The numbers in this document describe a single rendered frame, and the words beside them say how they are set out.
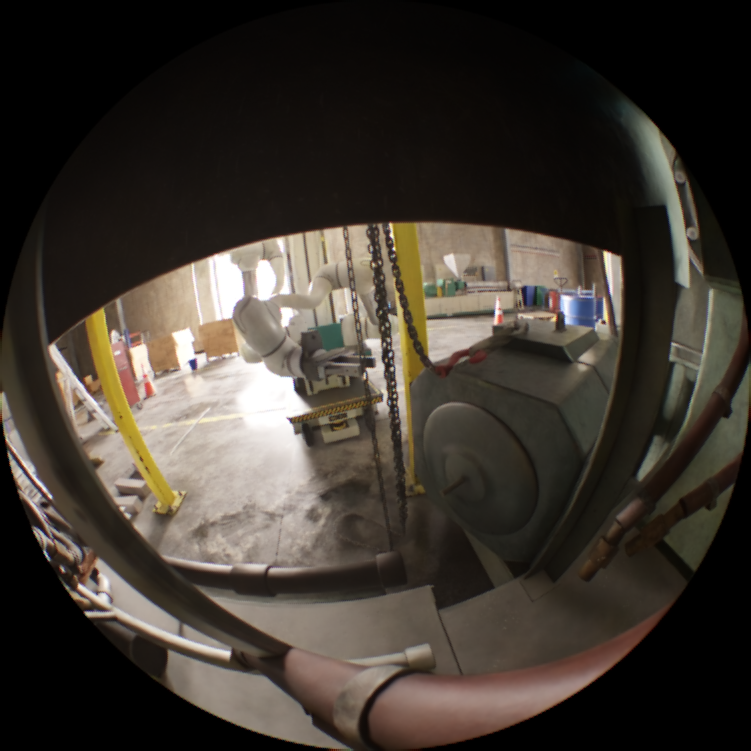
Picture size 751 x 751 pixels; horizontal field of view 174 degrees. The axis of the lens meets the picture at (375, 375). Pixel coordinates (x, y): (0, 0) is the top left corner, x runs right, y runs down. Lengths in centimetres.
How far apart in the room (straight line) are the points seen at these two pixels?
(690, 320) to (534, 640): 104
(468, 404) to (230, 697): 66
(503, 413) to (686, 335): 89
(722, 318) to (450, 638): 66
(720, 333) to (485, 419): 51
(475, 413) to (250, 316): 57
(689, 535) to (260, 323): 105
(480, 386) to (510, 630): 41
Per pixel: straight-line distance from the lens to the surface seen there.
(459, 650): 42
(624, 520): 28
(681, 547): 61
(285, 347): 72
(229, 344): 695
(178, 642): 34
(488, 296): 881
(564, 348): 61
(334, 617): 44
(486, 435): 47
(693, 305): 114
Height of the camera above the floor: 101
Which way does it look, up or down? 19 degrees down
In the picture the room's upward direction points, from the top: 7 degrees counter-clockwise
